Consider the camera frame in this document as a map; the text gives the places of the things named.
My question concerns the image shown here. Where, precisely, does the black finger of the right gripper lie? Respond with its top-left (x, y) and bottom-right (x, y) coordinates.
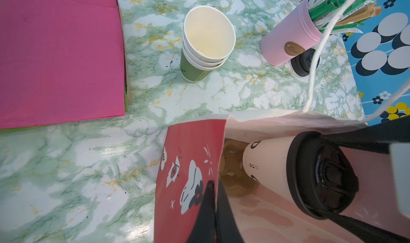
top-left (323, 117), bottom-right (410, 154)
top-left (321, 212), bottom-right (410, 243)

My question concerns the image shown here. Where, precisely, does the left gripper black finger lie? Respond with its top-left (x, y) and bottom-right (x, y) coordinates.
top-left (187, 181), bottom-right (244, 243)

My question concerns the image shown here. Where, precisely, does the black cup lid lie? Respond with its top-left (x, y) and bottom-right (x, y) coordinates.
top-left (286, 131), bottom-right (359, 220)

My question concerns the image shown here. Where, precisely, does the red paper gift bag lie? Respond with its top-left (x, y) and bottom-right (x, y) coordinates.
top-left (154, 103), bottom-right (410, 243)

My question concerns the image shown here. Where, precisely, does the white paper cup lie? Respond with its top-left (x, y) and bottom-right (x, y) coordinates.
top-left (242, 137), bottom-right (295, 202)

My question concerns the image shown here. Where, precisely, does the black lid stack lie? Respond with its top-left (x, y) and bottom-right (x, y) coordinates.
top-left (291, 48), bottom-right (316, 77)

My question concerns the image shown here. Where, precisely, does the pink straw holder cup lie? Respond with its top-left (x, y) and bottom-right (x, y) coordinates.
top-left (261, 0), bottom-right (322, 66)

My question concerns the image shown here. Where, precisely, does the stack of paper cups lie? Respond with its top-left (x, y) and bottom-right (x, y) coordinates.
top-left (180, 5), bottom-right (236, 83)

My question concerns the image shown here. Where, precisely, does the pink napkin stack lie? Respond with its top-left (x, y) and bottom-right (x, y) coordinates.
top-left (1, 0), bottom-right (126, 129)

